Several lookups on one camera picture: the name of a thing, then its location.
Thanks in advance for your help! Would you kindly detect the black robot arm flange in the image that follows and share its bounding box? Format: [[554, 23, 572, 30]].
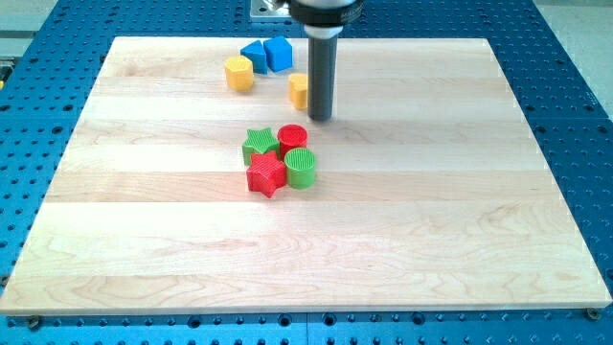
[[288, 0, 364, 28]]

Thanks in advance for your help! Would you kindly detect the yellow heart block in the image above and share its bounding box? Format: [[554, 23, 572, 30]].
[[288, 73, 308, 110]]

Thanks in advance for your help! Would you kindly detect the yellow hexagon block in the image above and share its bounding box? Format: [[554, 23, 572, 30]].
[[224, 56, 255, 92]]

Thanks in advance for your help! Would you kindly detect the green cylinder block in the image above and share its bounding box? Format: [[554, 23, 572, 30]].
[[284, 148, 316, 190]]

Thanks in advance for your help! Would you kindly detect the red star block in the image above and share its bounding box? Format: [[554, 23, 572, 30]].
[[246, 150, 286, 198]]

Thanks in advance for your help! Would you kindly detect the red cylinder block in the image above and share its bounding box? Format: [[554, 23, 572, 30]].
[[277, 124, 308, 159]]

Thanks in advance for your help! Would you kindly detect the green star block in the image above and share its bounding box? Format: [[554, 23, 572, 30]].
[[241, 127, 280, 166]]

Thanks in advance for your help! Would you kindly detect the blue cube block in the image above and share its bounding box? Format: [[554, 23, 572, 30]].
[[263, 35, 293, 72]]

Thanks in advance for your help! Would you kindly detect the light wooden board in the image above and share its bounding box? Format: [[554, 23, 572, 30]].
[[1, 36, 611, 316]]

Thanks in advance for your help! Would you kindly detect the blue triangle block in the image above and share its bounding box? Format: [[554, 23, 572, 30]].
[[239, 40, 268, 75]]

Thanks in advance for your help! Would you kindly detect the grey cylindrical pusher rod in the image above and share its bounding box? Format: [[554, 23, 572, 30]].
[[305, 25, 343, 123]]

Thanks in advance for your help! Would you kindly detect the silver metal mounting plate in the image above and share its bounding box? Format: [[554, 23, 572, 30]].
[[247, 0, 290, 23]]

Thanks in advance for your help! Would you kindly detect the left board clamp screw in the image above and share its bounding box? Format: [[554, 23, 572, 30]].
[[25, 315, 43, 332]]

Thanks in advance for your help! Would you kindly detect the board clamp screw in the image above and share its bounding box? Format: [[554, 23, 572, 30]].
[[585, 308, 602, 321], [25, 315, 43, 332]]

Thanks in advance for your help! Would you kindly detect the right board clamp screw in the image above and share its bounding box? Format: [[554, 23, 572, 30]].
[[585, 308, 602, 321]]

